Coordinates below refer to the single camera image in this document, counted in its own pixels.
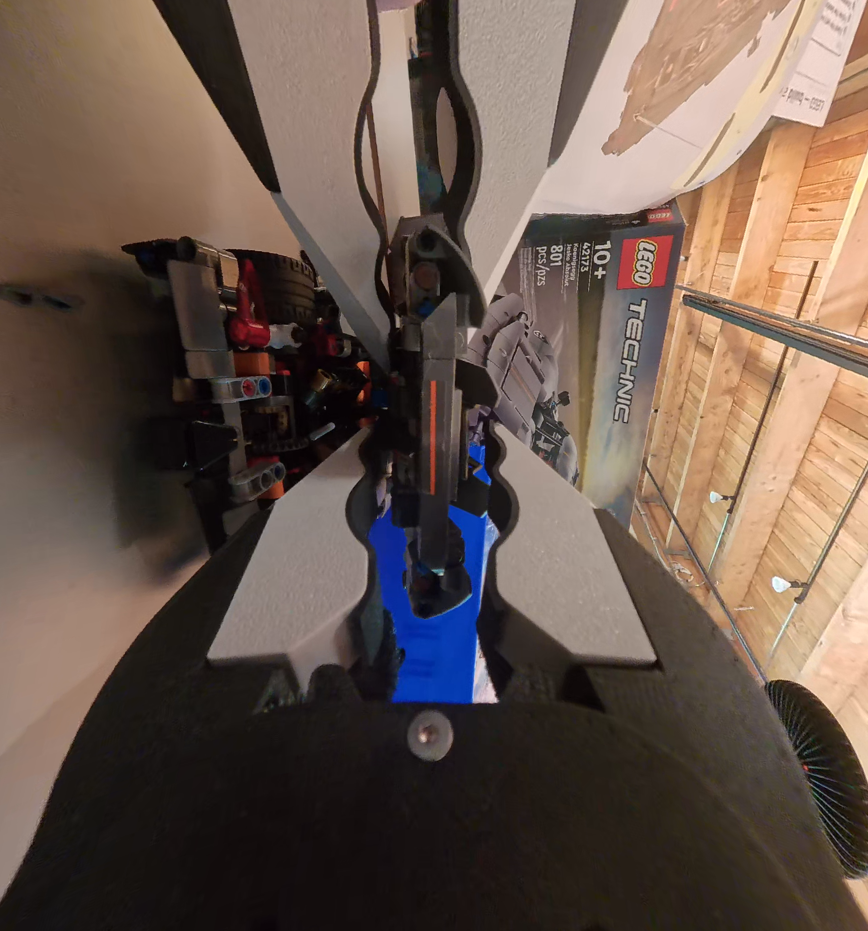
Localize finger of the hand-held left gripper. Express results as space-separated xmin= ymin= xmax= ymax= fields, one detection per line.
xmin=445 ymin=0 xmax=579 ymax=301
xmin=225 ymin=0 xmax=399 ymax=370

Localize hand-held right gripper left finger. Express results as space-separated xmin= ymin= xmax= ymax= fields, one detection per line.
xmin=205 ymin=429 xmax=406 ymax=695

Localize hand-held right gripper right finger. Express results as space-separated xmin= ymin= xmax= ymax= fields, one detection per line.
xmin=478 ymin=423 xmax=659 ymax=695

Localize partly built lego car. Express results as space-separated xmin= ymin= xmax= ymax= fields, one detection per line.
xmin=121 ymin=236 xmax=399 ymax=554

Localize grey lego door panel assembly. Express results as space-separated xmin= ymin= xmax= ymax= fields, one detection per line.
xmin=372 ymin=214 xmax=500 ymax=619

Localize dark lego set box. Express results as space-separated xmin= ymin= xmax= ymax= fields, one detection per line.
xmin=470 ymin=207 xmax=700 ymax=528

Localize grey lego hinge panel piece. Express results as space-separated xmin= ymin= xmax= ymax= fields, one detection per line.
xmin=0 ymin=282 xmax=82 ymax=312

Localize white instruction booklet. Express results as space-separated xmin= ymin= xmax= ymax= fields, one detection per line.
xmin=532 ymin=0 xmax=828 ymax=215

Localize blue plastic bin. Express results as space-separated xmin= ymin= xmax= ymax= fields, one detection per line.
xmin=365 ymin=444 xmax=497 ymax=705

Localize ceiling track lights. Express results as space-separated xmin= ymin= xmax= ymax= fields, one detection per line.
xmin=707 ymin=262 xmax=868 ymax=605

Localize printed white note sheet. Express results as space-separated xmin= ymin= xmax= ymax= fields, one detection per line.
xmin=772 ymin=0 xmax=868 ymax=128

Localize black ribbed round fixture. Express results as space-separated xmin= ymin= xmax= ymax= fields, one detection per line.
xmin=765 ymin=678 xmax=868 ymax=881

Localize black metal rail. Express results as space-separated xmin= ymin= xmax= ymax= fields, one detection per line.
xmin=677 ymin=286 xmax=868 ymax=383

